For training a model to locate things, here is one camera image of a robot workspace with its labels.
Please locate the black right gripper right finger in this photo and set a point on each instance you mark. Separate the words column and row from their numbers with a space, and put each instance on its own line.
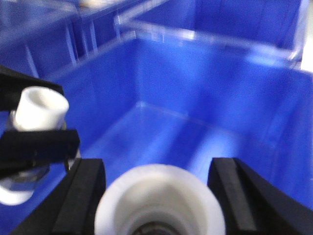
column 252, row 205

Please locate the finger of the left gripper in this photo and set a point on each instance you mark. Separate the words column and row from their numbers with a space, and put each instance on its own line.
column 12, row 84
column 21, row 151

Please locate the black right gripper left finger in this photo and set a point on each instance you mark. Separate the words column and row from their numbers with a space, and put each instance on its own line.
column 70, row 208

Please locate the blue box at left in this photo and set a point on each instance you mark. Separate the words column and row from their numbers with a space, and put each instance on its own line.
column 39, row 37

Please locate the blue shelf box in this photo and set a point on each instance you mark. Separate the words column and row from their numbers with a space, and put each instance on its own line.
column 151, row 98

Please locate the blue box behind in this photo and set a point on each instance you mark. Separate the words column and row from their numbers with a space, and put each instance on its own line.
column 270, row 27

